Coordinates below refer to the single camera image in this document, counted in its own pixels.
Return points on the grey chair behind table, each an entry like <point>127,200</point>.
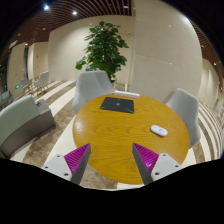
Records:
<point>90,85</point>

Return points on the round wooden table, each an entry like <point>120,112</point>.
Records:
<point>111,135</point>

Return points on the grey chair right of table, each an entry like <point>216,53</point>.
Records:
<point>187,107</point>

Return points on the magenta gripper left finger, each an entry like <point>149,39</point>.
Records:
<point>71,166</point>

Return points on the black mouse pad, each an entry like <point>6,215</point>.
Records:
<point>118,104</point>

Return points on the grey-green sofa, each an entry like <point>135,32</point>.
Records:
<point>21,121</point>

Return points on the distant grey chair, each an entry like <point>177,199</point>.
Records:
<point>25,85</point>

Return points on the white keyboard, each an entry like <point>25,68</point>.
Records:
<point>126,94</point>

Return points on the distant white chair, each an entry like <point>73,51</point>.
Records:
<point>42,81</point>

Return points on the white computer mouse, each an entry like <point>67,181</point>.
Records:
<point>159,130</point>

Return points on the green potted plant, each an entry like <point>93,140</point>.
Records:
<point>103,50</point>

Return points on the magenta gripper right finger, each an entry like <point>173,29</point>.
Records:
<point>153,166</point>

